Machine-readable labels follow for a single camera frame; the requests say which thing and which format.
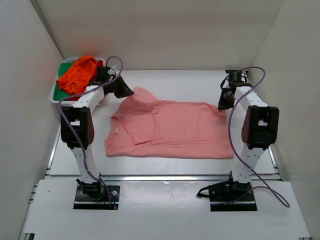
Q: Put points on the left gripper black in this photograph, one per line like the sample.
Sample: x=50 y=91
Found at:
x=125 y=91

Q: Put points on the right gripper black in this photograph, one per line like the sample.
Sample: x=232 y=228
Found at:
x=222 y=104

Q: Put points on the pink t shirt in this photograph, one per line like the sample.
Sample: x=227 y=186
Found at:
x=145 y=126

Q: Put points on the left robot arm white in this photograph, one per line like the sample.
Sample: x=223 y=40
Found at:
x=76 y=123

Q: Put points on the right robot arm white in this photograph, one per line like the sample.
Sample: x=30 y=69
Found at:
x=259 y=129

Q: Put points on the red t shirt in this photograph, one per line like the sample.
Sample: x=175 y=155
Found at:
x=83 y=73

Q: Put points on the orange t shirt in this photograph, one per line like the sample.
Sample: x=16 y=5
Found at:
x=63 y=80

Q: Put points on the white plastic basket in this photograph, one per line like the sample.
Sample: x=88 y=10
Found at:
x=68 y=60

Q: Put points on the green t shirt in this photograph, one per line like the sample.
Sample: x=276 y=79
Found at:
x=58 y=93

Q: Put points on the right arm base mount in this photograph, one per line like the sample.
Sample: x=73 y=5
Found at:
x=229 y=196

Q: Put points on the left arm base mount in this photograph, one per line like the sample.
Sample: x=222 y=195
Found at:
x=94 y=196

